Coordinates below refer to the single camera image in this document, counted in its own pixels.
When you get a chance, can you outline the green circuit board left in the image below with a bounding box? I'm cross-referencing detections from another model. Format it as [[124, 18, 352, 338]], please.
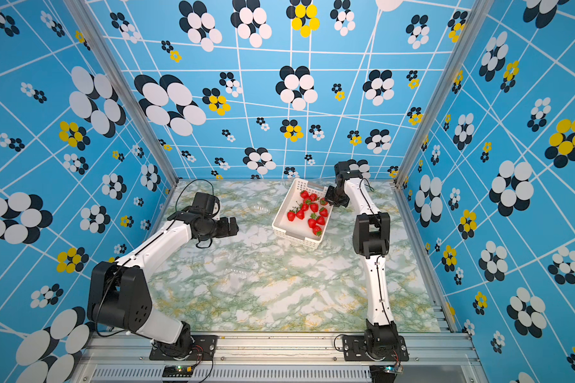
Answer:
[[162, 365, 193, 378]]

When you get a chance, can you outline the clear plastic clamshell container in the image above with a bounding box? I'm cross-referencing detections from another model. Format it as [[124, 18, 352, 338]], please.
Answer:
[[204, 263, 260, 306]]

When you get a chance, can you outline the green circuit board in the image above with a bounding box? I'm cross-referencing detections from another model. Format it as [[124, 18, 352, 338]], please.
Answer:
[[162, 365, 193, 378], [370, 365, 403, 383]]

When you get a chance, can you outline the right aluminium corner post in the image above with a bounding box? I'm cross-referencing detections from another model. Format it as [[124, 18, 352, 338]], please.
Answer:
[[395, 0, 494, 189]]

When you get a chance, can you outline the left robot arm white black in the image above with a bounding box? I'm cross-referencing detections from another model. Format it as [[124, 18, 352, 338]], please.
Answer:
[[87, 192, 238, 359]]

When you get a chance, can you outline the aluminium front rail frame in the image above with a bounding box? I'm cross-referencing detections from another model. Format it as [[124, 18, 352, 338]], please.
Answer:
[[71, 332, 489, 382]]

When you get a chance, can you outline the aluminium corner post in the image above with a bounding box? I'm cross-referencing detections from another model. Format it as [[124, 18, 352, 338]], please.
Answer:
[[65, 1, 178, 188], [395, 0, 494, 189]]

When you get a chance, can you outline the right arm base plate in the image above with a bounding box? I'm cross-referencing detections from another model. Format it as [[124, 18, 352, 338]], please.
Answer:
[[340, 335, 410, 364]]

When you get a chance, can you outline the left aluminium corner post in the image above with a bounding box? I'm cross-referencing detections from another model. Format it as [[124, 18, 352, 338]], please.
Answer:
[[65, 1, 178, 188]]

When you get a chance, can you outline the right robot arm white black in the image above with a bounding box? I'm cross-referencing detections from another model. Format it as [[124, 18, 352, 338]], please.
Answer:
[[325, 161, 399, 362]]

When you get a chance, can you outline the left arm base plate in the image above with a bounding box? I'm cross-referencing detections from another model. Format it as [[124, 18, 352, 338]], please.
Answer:
[[149, 334, 219, 362]]

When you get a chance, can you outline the white perforated plastic basket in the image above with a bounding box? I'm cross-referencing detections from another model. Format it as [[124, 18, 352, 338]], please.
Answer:
[[272, 179, 332, 249]]

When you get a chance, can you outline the green circuit board right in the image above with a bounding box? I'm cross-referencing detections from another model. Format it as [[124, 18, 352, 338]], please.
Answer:
[[370, 365, 403, 383]]

